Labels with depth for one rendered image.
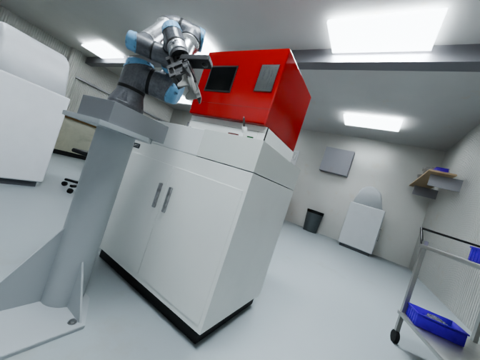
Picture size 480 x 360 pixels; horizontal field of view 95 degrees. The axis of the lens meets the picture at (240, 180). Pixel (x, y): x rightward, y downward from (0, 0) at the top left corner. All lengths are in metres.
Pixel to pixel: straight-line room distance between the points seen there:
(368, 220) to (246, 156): 5.61
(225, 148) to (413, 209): 6.71
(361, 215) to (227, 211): 5.61
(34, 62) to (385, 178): 7.43
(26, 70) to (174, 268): 2.53
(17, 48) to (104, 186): 2.25
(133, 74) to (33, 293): 1.01
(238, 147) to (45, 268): 0.96
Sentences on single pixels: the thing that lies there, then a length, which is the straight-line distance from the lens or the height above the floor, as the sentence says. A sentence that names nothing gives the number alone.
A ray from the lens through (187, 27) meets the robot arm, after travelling 1.44.
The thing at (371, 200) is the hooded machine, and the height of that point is 1.34.
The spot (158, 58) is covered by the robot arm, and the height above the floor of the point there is 1.15.
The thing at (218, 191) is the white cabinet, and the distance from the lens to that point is 1.03.
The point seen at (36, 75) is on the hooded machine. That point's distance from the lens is 3.17.
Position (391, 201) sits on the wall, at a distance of 7.37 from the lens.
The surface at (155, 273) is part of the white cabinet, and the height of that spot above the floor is 0.18.
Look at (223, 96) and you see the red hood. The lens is 2.01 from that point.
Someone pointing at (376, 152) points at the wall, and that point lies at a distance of 7.60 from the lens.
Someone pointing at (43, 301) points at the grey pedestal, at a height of 0.03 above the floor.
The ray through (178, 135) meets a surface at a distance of 1.29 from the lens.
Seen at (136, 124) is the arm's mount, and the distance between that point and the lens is 1.07.
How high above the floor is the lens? 0.77
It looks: level
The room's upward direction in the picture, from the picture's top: 18 degrees clockwise
